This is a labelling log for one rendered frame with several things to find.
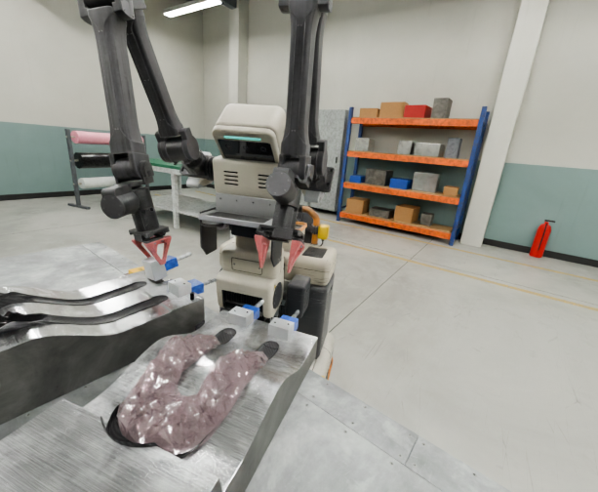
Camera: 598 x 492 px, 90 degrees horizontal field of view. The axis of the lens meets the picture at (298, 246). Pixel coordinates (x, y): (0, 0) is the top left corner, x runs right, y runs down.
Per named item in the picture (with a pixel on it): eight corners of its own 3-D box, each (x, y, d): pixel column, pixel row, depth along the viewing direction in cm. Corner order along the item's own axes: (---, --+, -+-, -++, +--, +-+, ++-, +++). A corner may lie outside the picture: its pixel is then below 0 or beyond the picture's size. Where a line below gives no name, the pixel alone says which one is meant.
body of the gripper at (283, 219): (299, 237, 68) (304, 206, 69) (257, 231, 71) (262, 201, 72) (303, 242, 75) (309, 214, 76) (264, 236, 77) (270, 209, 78)
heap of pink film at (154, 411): (205, 335, 67) (204, 304, 64) (277, 359, 61) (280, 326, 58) (90, 430, 43) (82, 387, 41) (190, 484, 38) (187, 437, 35)
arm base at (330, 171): (335, 170, 99) (299, 166, 102) (333, 154, 91) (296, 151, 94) (330, 192, 96) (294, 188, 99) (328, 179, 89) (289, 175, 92)
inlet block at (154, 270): (188, 260, 93) (183, 244, 91) (197, 263, 90) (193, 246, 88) (146, 277, 84) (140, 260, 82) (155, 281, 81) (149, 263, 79)
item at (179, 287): (211, 285, 89) (210, 267, 87) (221, 291, 86) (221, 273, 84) (169, 300, 79) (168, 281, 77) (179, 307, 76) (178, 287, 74)
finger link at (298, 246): (294, 272, 67) (301, 232, 68) (263, 267, 69) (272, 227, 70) (299, 275, 74) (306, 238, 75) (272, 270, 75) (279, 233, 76)
